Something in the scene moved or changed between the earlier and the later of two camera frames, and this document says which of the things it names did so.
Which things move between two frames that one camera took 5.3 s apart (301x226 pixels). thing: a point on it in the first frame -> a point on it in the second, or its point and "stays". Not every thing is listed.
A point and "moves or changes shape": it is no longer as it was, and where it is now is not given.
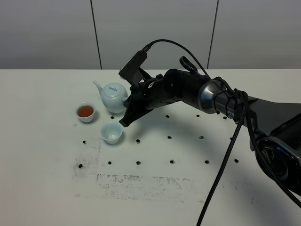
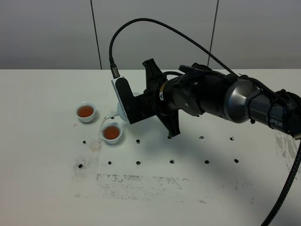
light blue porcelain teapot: x=113 y=96 moves or changes shape
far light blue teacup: x=85 y=110 stays
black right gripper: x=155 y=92 -> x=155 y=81
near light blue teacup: x=111 y=133 stays
